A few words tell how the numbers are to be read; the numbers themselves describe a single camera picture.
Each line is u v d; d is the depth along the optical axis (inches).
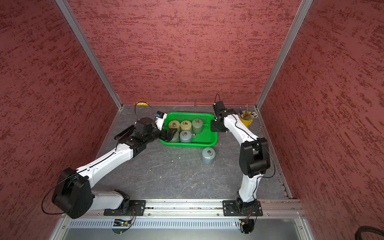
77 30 31.1
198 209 29.8
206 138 40.0
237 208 26.4
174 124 38.3
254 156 19.5
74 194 16.0
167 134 29.2
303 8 28.1
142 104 48.1
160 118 28.0
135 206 29.3
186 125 38.3
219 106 29.2
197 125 38.5
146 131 25.2
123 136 39.3
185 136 36.3
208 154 33.4
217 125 30.8
